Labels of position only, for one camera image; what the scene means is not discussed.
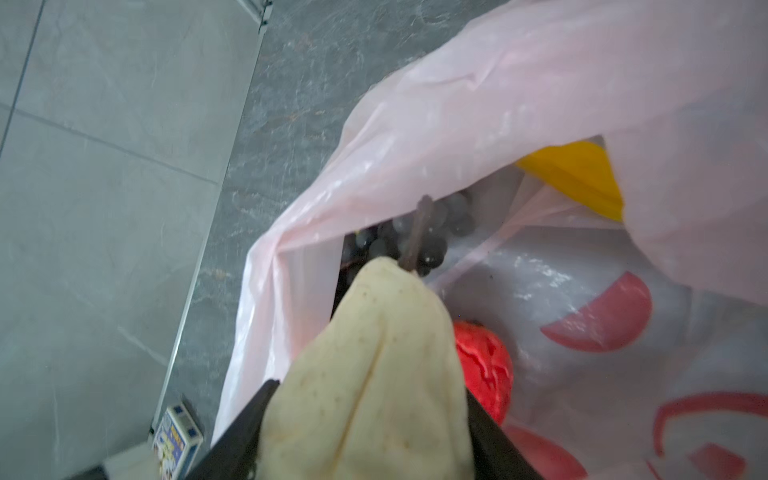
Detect yellow fake banana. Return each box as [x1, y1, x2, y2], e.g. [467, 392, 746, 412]
[516, 140, 624, 222]

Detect pink plastic bag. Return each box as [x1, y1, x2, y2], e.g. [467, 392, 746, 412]
[212, 1, 767, 479]

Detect red fake strawberry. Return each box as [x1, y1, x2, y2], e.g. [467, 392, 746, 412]
[453, 321, 514, 425]

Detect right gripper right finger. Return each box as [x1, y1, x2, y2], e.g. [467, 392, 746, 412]
[466, 390, 543, 480]

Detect beige fake fruit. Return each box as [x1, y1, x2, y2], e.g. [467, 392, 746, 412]
[256, 258, 475, 479]

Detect dark fake grapes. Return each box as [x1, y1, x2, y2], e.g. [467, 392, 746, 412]
[332, 189, 477, 309]

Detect small printed card box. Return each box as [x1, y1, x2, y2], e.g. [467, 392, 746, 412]
[152, 403, 204, 480]

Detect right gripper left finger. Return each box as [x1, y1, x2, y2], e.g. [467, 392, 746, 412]
[185, 379, 280, 480]

